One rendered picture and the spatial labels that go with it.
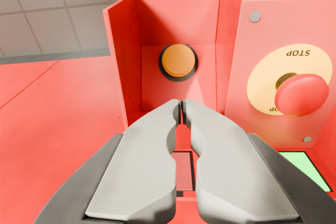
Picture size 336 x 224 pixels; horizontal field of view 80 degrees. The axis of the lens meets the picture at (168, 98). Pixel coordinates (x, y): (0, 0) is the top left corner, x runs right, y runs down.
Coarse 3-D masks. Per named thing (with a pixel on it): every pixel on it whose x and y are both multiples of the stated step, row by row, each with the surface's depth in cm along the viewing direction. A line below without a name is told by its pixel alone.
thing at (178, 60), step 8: (168, 48) 23; (176, 48) 23; (184, 48) 23; (168, 56) 23; (176, 56) 23; (184, 56) 23; (192, 56) 23; (168, 64) 23; (176, 64) 23; (184, 64) 23; (192, 64) 23; (168, 72) 23; (176, 72) 23; (184, 72) 23
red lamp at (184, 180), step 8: (176, 152) 22; (184, 152) 22; (176, 160) 22; (184, 160) 21; (176, 168) 21; (184, 168) 21; (176, 176) 20; (184, 176) 20; (176, 184) 19; (184, 184) 19
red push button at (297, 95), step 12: (276, 84) 18; (288, 84) 16; (300, 84) 15; (312, 84) 15; (324, 84) 15; (276, 96) 16; (288, 96) 16; (300, 96) 16; (312, 96) 16; (324, 96) 16; (288, 108) 16; (300, 108) 16; (312, 108) 16
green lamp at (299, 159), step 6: (288, 156) 22; (294, 156) 22; (300, 156) 21; (306, 156) 21; (294, 162) 21; (300, 162) 21; (306, 162) 21; (300, 168) 20; (306, 168) 20; (312, 168) 20; (306, 174) 20; (312, 174) 20; (318, 174) 20; (318, 180) 19; (324, 186) 19
